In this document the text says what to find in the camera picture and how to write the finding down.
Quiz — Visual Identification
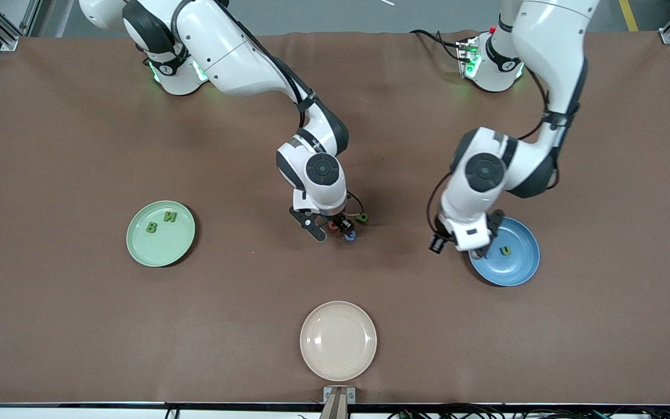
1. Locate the blue plate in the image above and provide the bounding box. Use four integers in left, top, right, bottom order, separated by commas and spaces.
468, 218, 541, 287

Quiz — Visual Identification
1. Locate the beige plate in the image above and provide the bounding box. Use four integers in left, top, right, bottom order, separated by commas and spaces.
300, 301, 377, 382

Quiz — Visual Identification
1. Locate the light green plate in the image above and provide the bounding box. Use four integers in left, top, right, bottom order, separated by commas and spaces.
126, 200, 196, 268

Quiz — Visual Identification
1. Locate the brown table cover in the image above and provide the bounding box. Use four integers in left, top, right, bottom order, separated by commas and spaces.
0, 30, 670, 405

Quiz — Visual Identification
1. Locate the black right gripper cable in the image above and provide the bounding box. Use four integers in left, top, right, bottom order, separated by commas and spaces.
219, 12, 366, 221

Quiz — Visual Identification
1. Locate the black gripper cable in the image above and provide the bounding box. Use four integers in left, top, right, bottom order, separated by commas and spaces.
426, 64, 562, 236
219, 12, 366, 221

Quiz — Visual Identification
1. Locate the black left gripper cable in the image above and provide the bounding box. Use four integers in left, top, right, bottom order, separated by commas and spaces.
426, 64, 562, 236

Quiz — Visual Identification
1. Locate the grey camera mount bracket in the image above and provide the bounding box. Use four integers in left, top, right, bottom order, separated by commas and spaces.
320, 386, 357, 419

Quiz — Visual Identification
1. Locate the black arm base cable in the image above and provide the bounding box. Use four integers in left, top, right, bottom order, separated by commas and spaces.
409, 29, 465, 62

